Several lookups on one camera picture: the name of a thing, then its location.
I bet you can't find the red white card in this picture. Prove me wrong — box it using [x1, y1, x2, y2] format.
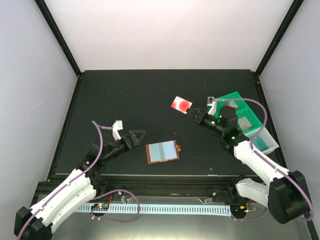
[225, 100, 239, 110]
[171, 96, 193, 114]

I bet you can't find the brown leather card holder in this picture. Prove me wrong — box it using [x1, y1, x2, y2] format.
[145, 140, 182, 165]

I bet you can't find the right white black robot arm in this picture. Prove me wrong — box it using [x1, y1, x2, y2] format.
[186, 106, 315, 224]

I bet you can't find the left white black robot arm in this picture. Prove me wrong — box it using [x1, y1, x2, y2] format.
[13, 129, 146, 240]

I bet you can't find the red white card in bin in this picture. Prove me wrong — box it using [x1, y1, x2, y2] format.
[225, 100, 239, 110]

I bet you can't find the white card in middle bin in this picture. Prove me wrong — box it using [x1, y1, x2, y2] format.
[238, 116, 253, 132]

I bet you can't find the teal card in clear bin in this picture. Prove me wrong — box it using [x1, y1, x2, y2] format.
[253, 135, 269, 152]

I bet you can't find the green plastic bin far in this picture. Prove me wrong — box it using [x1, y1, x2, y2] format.
[214, 91, 250, 117]

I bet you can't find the green plastic bin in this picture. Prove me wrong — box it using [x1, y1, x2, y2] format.
[214, 91, 250, 117]
[235, 107, 263, 134]

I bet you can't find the green plastic bin middle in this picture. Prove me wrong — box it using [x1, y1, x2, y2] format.
[235, 107, 263, 134]

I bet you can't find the left circuit board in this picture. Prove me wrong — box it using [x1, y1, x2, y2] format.
[91, 203, 109, 212]

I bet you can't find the circuit board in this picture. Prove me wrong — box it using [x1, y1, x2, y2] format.
[230, 205, 251, 214]
[91, 203, 109, 212]

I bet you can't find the right circuit board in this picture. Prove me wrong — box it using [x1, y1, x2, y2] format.
[230, 205, 251, 214]

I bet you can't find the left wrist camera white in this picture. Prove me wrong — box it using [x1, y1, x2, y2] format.
[112, 120, 123, 141]

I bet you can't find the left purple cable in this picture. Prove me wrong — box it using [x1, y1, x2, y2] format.
[16, 120, 115, 238]

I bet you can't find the purple cable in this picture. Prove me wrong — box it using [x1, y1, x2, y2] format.
[16, 120, 115, 238]
[213, 97, 315, 222]

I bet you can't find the black aluminium rail base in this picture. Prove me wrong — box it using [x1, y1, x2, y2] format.
[37, 174, 258, 201]

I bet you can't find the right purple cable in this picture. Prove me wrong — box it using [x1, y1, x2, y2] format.
[213, 97, 315, 222]

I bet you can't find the white slotted cable duct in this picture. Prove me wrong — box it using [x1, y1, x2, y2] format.
[76, 203, 231, 217]

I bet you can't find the left black frame post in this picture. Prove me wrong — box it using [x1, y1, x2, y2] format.
[34, 0, 82, 78]

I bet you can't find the black frame post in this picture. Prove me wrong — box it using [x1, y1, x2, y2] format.
[34, 0, 82, 78]
[255, 0, 304, 77]

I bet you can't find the right black frame post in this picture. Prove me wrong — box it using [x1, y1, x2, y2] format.
[255, 0, 304, 77]

